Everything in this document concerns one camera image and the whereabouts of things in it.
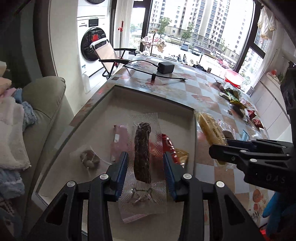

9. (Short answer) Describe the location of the pile of clothes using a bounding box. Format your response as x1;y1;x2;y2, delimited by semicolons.
1;62;37;239

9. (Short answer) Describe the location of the black power adapter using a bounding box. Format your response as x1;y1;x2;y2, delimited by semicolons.
157;62;175;74

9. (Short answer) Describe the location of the red handled mop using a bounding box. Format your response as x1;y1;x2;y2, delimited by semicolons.
118;21;124;49

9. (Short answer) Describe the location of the red chinese snack packet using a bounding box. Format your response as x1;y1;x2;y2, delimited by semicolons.
149;133;180;164

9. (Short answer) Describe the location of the white washing machine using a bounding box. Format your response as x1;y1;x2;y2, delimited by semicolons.
76;14;110;77

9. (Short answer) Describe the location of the brown chocolate bar clear wrapper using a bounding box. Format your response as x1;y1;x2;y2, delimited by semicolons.
118;113;167;223

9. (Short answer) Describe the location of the green sofa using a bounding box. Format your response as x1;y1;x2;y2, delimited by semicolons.
16;76;66;220

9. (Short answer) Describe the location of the small dark red packet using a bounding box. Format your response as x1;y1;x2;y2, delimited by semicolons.
247;110;256;120

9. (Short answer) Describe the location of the pile of green yellow snacks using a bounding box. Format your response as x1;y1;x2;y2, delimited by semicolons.
214;80;246;118

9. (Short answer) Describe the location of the yellow cracker packet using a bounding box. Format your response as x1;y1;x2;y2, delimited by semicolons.
194;111;227;166

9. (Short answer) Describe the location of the blue gloved right hand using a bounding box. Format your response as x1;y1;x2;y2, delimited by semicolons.
262;192;295;240

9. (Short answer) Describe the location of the white cabinet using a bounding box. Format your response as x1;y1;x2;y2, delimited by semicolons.
250;74;292;142

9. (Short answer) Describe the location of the light blue snack packet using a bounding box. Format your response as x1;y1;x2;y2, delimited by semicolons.
240;130;250;141

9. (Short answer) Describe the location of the pink crispy cranberry packet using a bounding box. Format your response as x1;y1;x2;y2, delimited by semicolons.
110;125;128;163

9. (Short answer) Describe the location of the red crinkled snack packet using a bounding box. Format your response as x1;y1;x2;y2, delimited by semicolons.
252;118;264;129

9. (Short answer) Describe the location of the red plastic basin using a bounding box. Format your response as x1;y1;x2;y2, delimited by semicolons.
224;69;244;89

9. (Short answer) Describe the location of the black cable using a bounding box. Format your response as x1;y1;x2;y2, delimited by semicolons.
123;59;188;82

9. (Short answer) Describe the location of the small round brown pastry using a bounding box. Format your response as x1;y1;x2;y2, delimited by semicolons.
80;150;100;170

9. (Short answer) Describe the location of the folding chair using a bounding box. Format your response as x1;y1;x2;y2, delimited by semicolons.
90;38;137;79

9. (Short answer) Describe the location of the grey shallow cardboard box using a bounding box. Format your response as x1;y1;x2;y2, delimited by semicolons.
32;85;197;240

